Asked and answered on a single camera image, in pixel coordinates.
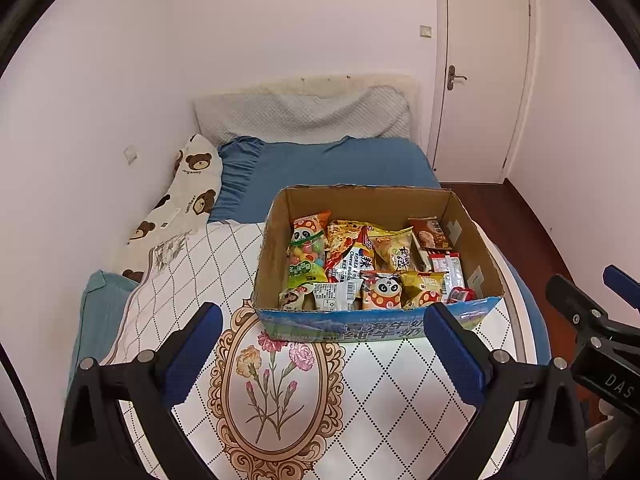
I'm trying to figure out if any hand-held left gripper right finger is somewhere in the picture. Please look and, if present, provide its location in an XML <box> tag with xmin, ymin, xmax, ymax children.
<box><xmin>424</xmin><ymin>303</ymin><xmax>588</xmax><ymax>480</ymax></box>

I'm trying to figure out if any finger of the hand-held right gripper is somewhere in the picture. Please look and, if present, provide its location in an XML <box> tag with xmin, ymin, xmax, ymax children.
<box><xmin>603</xmin><ymin>265</ymin><xmax>640</xmax><ymax>306</ymax></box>
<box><xmin>546</xmin><ymin>274</ymin><xmax>611</xmax><ymax>346</ymax></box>

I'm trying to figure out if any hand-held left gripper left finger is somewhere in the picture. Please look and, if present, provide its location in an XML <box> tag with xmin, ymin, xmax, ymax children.
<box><xmin>57</xmin><ymin>302</ymin><xmax>223</xmax><ymax>480</ymax></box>

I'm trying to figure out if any long red white packet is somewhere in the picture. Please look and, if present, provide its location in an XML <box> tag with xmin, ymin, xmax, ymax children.
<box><xmin>429</xmin><ymin>251</ymin><xmax>466</xmax><ymax>291</ymax></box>

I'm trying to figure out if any cardboard box with blue print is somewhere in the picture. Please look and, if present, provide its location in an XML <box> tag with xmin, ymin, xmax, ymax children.
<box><xmin>251</xmin><ymin>185</ymin><xmax>506</xmax><ymax>343</ymax></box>

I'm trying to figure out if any yellow snack bag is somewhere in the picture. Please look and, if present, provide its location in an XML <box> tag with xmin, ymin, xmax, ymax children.
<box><xmin>369</xmin><ymin>226</ymin><xmax>417</xmax><ymax>273</ymax></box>

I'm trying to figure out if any brown snack packet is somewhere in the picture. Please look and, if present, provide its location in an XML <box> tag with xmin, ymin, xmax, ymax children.
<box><xmin>407</xmin><ymin>216</ymin><xmax>453</xmax><ymax>252</ymax></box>

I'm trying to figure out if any colourful candy bag green label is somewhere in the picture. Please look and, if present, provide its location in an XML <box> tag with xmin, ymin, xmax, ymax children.
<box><xmin>286</xmin><ymin>211</ymin><xmax>332</xmax><ymax>286</ymax></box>

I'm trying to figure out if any white cloth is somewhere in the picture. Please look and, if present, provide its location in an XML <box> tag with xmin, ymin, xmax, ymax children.
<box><xmin>585</xmin><ymin>400</ymin><xmax>640</xmax><ymax>480</ymax></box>

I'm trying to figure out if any floral white tablecloth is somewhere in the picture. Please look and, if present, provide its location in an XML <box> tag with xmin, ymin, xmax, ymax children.
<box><xmin>100</xmin><ymin>220</ymin><xmax>538</xmax><ymax>480</ymax></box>

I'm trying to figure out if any pile of assorted snack packets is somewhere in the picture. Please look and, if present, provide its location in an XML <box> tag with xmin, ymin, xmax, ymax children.
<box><xmin>278</xmin><ymin>210</ymin><xmax>478</xmax><ymax>311</ymax></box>

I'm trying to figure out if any bear print pillow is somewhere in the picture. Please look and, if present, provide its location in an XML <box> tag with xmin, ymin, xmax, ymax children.
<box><xmin>120</xmin><ymin>132</ymin><xmax>224</xmax><ymax>283</ymax></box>

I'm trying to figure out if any blue bed sheet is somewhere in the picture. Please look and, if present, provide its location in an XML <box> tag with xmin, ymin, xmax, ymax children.
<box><xmin>70</xmin><ymin>135</ymin><xmax>551</xmax><ymax>376</ymax></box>

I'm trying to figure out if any white door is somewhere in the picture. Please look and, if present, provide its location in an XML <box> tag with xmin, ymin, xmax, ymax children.
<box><xmin>432</xmin><ymin>0</ymin><xmax>538</xmax><ymax>186</ymax></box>

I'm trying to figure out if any grey quilted pillow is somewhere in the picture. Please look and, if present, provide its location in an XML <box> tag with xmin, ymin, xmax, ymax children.
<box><xmin>192</xmin><ymin>85</ymin><xmax>412</xmax><ymax>148</ymax></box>

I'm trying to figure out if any white headboard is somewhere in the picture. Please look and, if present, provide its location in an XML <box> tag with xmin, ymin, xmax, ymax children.
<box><xmin>192</xmin><ymin>74</ymin><xmax>421</xmax><ymax>146</ymax></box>

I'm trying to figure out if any black cable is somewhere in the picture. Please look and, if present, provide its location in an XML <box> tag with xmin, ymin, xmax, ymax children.
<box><xmin>0</xmin><ymin>345</ymin><xmax>56</xmax><ymax>480</ymax></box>

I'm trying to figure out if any metal door handle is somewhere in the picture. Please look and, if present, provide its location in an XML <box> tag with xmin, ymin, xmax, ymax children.
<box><xmin>446</xmin><ymin>64</ymin><xmax>468</xmax><ymax>92</ymax></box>

